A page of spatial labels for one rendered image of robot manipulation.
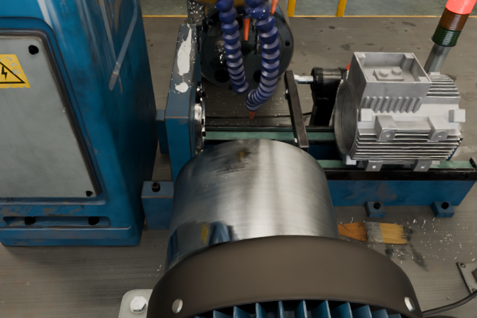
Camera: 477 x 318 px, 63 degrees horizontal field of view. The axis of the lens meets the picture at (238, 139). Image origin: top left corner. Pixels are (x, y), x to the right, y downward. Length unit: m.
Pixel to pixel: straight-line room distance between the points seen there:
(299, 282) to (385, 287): 0.05
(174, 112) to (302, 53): 0.88
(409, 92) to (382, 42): 0.84
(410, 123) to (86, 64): 0.58
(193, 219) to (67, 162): 0.27
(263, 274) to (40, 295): 0.72
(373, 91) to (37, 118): 0.56
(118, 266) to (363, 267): 0.69
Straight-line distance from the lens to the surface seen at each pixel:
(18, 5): 0.54
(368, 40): 1.60
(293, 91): 0.87
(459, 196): 1.05
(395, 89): 0.77
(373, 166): 0.84
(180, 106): 0.64
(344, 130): 0.92
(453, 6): 1.14
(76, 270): 0.89
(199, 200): 0.51
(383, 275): 0.24
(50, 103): 0.61
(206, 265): 0.23
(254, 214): 0.47
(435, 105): 0.84
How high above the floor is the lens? 1.55
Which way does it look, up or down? 45 degrees down
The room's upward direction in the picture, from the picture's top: 3 degrees clockwise
